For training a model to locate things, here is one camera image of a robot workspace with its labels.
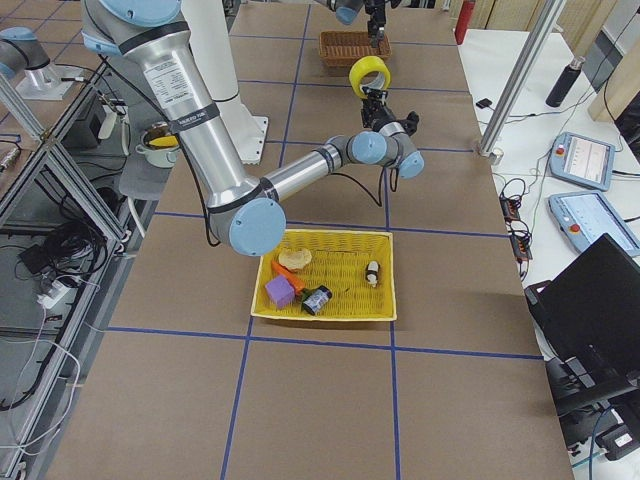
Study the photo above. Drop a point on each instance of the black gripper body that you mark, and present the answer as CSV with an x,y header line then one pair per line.
x,y
372,114
375,12

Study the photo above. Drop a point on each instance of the yellow tape roll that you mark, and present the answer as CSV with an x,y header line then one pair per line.
x,y
370,71

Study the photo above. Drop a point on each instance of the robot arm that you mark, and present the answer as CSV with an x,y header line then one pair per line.
x,y
242,211
21,51

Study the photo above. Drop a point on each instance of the brown wicker basket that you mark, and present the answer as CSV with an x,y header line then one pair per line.
x,y
338,49

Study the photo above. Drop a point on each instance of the yellow plastic basket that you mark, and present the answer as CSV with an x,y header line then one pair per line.
x,y
327,275

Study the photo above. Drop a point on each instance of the red cylinder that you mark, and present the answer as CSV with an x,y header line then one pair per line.
x,y
463,20

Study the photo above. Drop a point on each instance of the small black device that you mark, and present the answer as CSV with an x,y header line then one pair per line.
x,y
484,103

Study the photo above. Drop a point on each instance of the panda figurine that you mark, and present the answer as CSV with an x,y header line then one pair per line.
x,y
372,273

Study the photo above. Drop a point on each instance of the croissant toy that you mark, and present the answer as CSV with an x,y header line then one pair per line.
x,y
294,260

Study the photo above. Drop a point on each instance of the black water bottle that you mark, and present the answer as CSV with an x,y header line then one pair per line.
x,y
565,82

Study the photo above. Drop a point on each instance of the orange carrot toy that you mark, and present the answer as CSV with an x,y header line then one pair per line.
x,y
295,281

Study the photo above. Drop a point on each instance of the orange black connector box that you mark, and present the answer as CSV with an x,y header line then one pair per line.
x,y
518,231

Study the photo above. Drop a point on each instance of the small dark jar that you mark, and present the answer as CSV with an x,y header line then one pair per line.
x,y
315,300

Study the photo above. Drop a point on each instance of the purple cube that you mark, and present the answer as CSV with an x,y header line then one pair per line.
x,y
280,292

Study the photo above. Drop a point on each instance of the teach pendant far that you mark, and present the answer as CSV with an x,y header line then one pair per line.
x,y
582,161

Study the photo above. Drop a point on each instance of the teach pendant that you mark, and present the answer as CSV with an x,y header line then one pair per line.
x,y
582,161
585,216

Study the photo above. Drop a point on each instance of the white pot with corn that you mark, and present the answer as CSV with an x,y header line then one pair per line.
x,y
158,145

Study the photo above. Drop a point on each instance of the teach pendant near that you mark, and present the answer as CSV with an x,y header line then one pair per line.
x,y
585,216

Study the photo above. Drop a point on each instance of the black laptop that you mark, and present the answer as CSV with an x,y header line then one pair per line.
x,y
590,313

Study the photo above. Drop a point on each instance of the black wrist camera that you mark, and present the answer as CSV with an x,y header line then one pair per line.
x,y
410,123

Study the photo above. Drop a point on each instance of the aluminium frame post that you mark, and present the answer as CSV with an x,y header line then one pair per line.
x,y
529,54

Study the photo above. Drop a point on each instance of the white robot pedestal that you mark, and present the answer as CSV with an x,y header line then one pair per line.
x,y
211,48

